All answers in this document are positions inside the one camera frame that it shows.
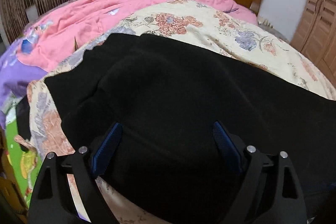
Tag black pants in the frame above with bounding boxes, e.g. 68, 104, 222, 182
15, 32, 336, 224

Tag purple floral bedsheet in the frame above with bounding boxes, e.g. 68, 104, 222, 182
1, 20, 53, 129

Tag floral cream bed quilt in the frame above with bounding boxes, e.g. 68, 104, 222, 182
14, 0, 336, 224

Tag pink duvet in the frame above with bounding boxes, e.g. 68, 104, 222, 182
17, 0, 257, 72

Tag beige wooden wardrobe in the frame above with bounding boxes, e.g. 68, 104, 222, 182
290, 0, 336, 85

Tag green play mat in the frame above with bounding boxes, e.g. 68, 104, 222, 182
5, 119, 42, 207

